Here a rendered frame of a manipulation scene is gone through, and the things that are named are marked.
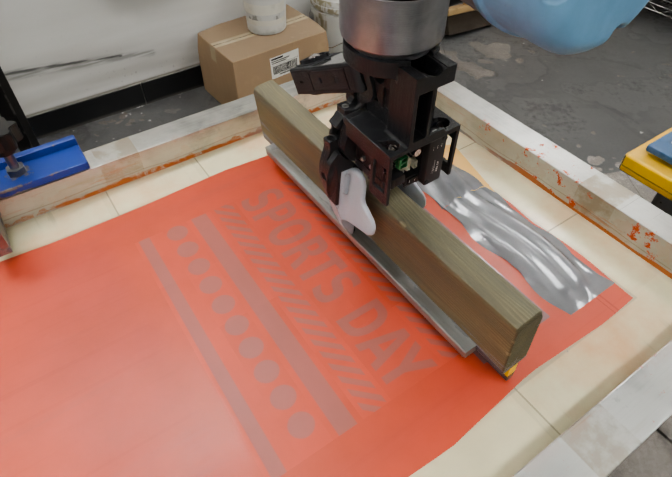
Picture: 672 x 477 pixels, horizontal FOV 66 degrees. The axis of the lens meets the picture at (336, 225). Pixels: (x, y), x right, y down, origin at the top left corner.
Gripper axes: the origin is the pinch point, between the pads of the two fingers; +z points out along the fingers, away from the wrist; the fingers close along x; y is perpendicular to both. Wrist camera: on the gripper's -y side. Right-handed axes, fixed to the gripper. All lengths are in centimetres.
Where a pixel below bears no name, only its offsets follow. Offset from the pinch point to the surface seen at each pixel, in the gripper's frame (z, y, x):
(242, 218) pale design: 4.9, -10.5, -9.4
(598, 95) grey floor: 108, -78, 204
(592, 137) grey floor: 106, -58, 172
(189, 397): 4.1, 6.4, -23.1
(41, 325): 4.3, -8.3, -31.9
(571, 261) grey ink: 4.5, 15.0, 16.3
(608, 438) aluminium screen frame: 0.3, 28.8, 1.3
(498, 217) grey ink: 4.6, 6.2, 14.6
